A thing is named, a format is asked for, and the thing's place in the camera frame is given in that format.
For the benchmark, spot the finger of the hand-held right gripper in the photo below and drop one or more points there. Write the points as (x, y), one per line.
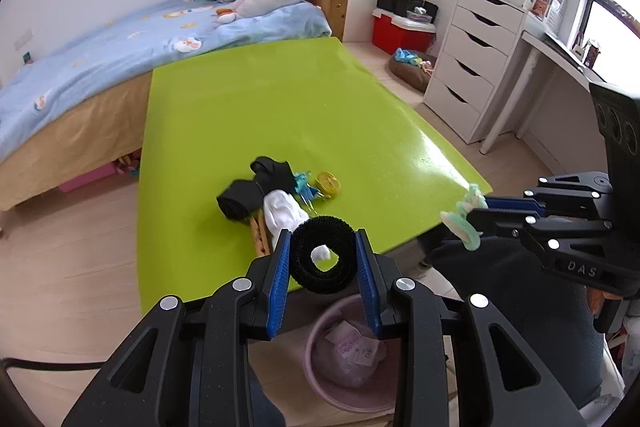
(515, 203)
(495, 223)

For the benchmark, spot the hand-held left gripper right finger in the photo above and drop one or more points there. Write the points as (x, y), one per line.
(368, 287)

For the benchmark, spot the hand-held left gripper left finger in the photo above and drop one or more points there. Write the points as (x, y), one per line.
(279, 282)

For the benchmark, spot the green white scrunchie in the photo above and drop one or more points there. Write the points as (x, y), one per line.
(467, 234)

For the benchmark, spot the pink waste bin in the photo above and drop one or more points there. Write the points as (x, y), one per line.
(325, 387)

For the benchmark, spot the wooden clothespins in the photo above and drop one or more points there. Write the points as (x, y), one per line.
(260, 237)

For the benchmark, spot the white crumpled paper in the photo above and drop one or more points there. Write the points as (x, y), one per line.
(352, 349)

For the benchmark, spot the white sock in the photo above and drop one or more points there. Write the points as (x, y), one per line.
(280, 212)

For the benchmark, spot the rolled black sock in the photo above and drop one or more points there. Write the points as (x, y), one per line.
(237, 202)

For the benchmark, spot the blue hair clips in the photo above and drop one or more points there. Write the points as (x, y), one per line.
(304, 187)

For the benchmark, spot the yellow tape roll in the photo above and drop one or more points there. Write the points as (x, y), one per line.
(329, 183)

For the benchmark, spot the white desk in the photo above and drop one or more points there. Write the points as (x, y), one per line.
(555, 57)

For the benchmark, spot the white drawer unit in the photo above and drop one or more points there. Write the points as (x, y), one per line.
(475, 57)

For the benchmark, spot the white desk basket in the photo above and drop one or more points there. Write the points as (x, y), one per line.
(552, 9)

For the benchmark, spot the brown pet bed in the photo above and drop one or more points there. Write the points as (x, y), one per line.
(407, 74)

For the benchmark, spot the blue toy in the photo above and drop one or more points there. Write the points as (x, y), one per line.
(407, 56)

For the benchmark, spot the red storage box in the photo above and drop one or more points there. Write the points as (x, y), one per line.
(400, 37)

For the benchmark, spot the pink box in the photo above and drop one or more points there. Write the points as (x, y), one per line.
(87, 179)

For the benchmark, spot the black bag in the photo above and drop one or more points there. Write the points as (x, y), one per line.
(395, 2)

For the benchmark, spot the tan bed base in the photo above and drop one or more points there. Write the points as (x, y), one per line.
(65, 142)

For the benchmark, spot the wooden nightstand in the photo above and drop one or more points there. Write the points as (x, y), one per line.
(334, 9)

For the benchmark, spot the bed with blue sheet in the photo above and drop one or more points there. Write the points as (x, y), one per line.
(100, 52)

